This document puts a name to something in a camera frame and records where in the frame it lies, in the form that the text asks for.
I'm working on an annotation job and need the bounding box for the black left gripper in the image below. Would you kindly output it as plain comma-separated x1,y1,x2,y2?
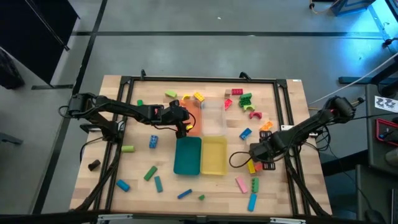
164,99,192,139

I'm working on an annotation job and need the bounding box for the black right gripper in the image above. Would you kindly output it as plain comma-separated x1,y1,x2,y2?
249,131,279,171

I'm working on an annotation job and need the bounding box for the teal plastic bin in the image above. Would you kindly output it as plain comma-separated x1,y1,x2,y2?
173,136,203,176

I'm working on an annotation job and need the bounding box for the pink wooden plank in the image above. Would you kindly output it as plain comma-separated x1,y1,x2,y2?
234,176,249,194

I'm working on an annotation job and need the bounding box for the yellow plastic bin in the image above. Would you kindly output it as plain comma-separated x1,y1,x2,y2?
200,135,229,176

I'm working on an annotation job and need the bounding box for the light blue wooden plank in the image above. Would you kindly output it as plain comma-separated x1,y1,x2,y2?
248,193,258,213

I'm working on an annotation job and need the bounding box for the teal wooden plank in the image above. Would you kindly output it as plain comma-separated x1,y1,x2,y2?
154,175,164,194

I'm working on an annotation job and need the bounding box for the blue wooden cylinder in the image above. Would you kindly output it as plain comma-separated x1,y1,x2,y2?
116,179,131,193

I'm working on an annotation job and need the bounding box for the orange plastic bin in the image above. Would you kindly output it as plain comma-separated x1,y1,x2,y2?
179,99,203,137

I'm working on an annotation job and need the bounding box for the clear plastic bin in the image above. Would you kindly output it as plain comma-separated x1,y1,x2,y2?
201,99,228,137

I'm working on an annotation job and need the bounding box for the black stand bar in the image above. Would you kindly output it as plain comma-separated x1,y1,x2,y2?
338,60,398,98

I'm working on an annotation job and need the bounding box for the black side desk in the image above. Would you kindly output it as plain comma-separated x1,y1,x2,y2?
364,83,398,169

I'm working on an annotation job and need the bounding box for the red case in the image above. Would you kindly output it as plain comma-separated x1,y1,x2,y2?
375,118,398,147

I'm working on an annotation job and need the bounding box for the black low desk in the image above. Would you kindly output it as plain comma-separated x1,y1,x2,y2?
356,164,398,224

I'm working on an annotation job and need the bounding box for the grey round object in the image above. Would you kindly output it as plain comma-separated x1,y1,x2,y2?
385,148,398,167

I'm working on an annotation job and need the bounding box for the black computer mouse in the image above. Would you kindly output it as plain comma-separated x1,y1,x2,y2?
364,208,386,224

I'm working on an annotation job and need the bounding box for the printed white paper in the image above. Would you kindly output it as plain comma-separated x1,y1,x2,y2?
374,95,398,113

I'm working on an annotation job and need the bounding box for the black tripod clamp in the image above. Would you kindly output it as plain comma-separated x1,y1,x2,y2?
381,36,398,48

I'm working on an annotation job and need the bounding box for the blue box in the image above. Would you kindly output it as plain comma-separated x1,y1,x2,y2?
330,0,377,16

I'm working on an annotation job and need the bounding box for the grey chair foot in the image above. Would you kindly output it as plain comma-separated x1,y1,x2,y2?
0,132,24,146

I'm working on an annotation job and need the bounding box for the black partition panel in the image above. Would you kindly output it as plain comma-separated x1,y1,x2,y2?
0,0,80,86

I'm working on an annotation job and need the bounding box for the black bag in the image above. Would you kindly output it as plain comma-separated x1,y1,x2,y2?
0,49,25,90

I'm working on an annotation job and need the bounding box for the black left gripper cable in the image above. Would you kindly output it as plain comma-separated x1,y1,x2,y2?
152,111,197,132

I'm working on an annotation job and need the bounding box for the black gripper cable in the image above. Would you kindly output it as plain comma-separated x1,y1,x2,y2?
229,151,254,169
152,111,197,132

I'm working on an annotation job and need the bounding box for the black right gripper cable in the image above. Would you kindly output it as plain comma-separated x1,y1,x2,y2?
229,151,254,169

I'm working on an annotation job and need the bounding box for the black aluminium table frame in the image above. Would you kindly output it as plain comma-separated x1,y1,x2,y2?
70,74,333,218

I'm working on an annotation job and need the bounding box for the black cable bundle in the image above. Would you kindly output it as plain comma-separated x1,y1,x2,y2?
306,112,398,153

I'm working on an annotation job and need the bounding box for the silver frame bracket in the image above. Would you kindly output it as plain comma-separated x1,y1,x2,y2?
97,213,134,224
269,217,307,224

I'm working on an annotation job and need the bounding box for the white cable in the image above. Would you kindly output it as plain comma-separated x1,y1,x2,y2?
308,52,398,106

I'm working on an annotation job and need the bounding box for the orange floor cable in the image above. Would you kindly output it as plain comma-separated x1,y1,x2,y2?
308,0,341,15

